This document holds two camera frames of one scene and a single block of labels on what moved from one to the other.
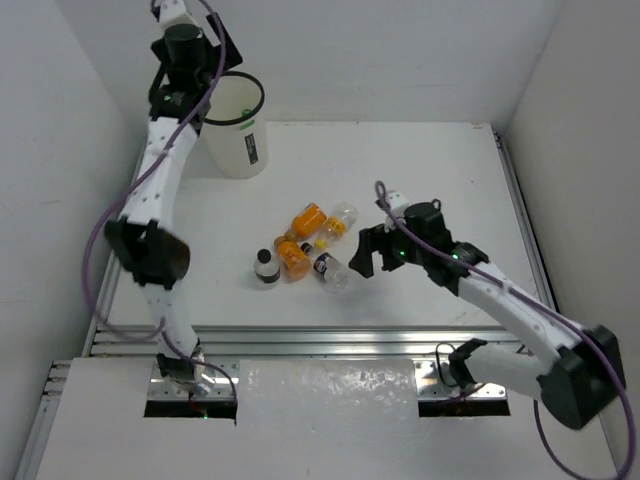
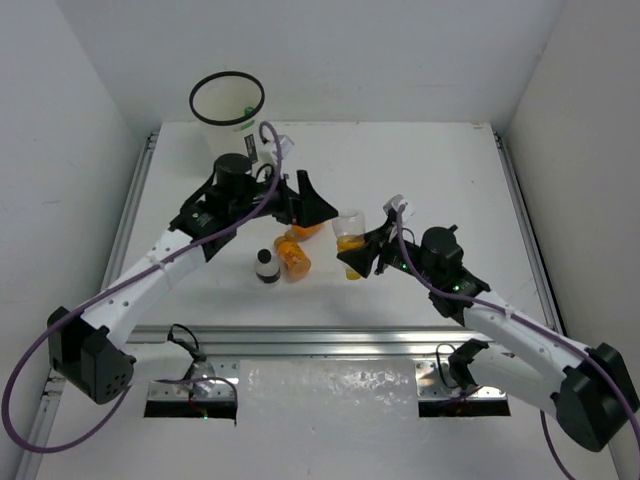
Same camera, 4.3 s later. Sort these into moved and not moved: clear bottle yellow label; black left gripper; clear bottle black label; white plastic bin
Moved: clear bottle yellow label; black left gripper
Not moved: clear bottle black label; white plastic bin
